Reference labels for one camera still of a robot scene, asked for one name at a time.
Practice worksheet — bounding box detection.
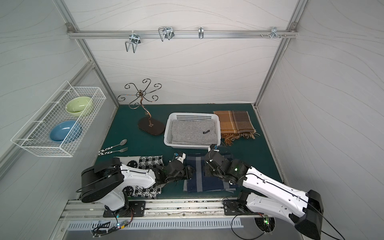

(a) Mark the navy plaid scarf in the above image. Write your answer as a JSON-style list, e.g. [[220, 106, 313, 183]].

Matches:
[[183, 154, 239, 193]]

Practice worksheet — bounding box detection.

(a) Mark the black white smiley scarf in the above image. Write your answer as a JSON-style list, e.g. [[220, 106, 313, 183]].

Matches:
[[115, 156, 164, 199]]

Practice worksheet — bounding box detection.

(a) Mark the grey scarf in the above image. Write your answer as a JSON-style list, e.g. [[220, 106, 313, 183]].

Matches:
[[172, 120, 218, 145]]

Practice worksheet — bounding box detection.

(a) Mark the brown plaid fringed scarf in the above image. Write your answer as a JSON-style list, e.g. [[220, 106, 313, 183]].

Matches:
[[214, 111, 260, 146]]

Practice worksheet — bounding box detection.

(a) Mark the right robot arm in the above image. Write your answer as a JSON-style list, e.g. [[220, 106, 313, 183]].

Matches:
[[205, 149, 324, 240]]

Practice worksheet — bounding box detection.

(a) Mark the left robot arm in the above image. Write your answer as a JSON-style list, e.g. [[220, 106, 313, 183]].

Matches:
[[77, 157, 196, 211]]

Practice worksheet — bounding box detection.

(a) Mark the white plastic basket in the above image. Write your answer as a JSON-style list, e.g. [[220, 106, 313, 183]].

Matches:
[[164, 113, 221, 149]]

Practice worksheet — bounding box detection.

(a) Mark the green table mat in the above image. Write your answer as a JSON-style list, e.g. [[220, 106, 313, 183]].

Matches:
[[102, 104, 283, 199]]

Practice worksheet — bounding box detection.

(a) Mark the metal jewelry tree stand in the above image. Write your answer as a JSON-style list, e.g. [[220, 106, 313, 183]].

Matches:
[[117, 78, 166, 136]]

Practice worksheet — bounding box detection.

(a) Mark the white vent strip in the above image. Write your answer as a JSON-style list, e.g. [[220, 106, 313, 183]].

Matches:
[[67, 218, 244, 231]]

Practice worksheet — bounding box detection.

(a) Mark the blue ceramic bowl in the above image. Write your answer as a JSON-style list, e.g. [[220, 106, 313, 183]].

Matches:
[[50, 120, 83, 144]]

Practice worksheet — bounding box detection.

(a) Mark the green ceramic bowl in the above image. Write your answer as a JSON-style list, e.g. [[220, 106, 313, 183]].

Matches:
[[65, 96, 94, 117]]

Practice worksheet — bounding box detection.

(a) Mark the double metal hook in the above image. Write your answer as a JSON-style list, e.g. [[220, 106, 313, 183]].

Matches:
[[125, 32, 141, 53]]

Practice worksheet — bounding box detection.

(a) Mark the small metal hook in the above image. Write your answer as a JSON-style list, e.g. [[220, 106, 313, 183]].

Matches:
[[198, 27, 204, 39]]

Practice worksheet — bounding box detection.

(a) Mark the right metal hook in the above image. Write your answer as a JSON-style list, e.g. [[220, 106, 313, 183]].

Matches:
[[260, 27, 286, 39]]

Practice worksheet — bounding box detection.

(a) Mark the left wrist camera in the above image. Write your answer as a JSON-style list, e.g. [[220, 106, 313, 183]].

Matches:
[[174, 153, 186, 164]]

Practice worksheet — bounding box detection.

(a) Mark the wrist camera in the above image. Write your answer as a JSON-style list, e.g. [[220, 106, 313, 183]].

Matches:
[[174, 153, 186, 164], [208, 144, 217, 152]]

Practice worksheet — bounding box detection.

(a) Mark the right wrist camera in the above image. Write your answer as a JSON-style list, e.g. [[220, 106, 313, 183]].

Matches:
[[208, 144, 217, 152]]

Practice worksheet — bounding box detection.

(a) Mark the black cable right base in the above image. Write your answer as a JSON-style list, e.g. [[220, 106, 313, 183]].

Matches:
[[229, 209, 266, 240]]

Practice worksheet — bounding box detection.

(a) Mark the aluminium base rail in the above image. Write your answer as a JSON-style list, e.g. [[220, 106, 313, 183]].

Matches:
[[59, 196, 307, 222]]

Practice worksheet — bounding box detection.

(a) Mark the patterned handle fork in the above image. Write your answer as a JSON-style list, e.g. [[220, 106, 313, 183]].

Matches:
[[98, 148, 129, 156]]

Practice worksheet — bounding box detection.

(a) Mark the patterned handle spoon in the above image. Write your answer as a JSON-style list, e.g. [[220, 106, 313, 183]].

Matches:
[[98, 138, 128, 153]]

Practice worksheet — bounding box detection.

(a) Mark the cable bundle left base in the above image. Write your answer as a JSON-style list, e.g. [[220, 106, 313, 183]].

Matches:
[[91, 206, 134, 238]]

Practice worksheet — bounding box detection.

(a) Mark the white wire wall basket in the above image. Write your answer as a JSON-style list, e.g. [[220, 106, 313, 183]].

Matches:
[[11, 82, 106, 158]]

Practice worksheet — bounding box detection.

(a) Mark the aluminium top rail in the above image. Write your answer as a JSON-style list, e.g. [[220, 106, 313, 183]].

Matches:
[[68, 29, 299, 40]]

